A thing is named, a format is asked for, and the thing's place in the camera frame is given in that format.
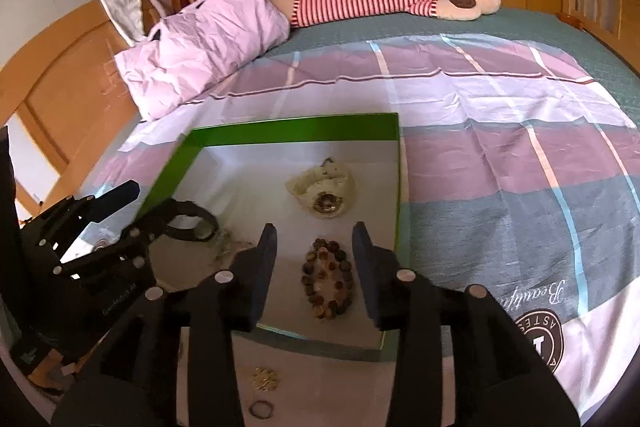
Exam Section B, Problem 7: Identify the dark brown bead bracelet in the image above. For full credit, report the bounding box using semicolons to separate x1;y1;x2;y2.
300;237;357;323

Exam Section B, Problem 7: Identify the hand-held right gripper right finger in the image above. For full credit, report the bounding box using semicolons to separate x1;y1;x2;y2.
351;222;581;427

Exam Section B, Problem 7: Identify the wooden footboard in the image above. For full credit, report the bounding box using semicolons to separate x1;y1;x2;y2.
560;0;640;72

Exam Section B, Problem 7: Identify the black wristwatch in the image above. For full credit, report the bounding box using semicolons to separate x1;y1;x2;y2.
162;201;220;244

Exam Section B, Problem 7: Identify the white garment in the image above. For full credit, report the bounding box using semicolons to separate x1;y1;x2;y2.
97;0;151;46

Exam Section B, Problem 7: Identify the green bed mat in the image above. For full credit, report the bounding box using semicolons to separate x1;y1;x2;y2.
265;7;640;128

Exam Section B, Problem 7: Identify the pink pillow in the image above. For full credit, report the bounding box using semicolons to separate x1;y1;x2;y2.
114;0;292;122

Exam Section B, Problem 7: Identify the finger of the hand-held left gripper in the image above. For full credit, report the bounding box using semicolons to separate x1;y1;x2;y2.
30;179;142;253
50;199;179;280

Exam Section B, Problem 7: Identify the gold charm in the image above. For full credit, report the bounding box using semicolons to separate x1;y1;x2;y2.
250;367;279;392

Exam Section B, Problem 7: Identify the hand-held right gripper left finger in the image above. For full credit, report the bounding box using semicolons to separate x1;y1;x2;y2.
50;223;279;427

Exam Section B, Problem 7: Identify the green cardboard box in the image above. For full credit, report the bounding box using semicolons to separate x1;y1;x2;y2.
135;112;402;363

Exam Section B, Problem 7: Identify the wooden headboard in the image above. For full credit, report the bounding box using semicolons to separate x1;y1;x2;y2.
0;0;211;198

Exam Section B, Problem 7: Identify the white wristwatch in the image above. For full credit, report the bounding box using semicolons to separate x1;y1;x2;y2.
285;158;355;219

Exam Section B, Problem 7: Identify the silver charm bracelet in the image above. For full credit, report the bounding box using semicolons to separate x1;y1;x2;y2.
215;229;256;264

